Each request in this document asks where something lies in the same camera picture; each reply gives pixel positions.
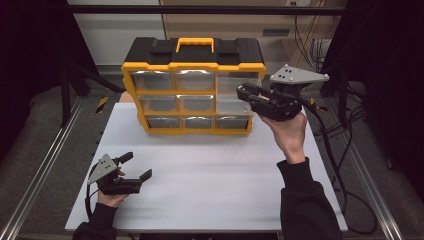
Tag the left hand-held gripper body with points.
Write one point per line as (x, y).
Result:
(105, 170)

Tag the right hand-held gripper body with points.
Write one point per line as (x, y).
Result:
(283, 103)

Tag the transparent plastic drawer bin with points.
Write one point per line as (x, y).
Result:
(230, 85)

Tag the yellow black storage organizer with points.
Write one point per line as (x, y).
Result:
(150, 50)

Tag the person's left hand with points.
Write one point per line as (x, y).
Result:
(111, 199)

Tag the person's right hand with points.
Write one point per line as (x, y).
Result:
(291, 136)

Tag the black yellow hazard tape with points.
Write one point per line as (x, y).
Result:
(102, 104)
(316, 105)

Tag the set of clear organizer drawers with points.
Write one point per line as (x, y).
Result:
(153, 80)

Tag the black metal stand leg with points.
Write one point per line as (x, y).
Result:
(65, 96)

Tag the black curtain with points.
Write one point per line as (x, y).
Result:
(30, 66)
(393, 83)

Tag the aluminium frame rail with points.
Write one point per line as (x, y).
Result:
(40, 173)
(366, 180)

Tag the black horizontal frame bar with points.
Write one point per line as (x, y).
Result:
(200, 10)

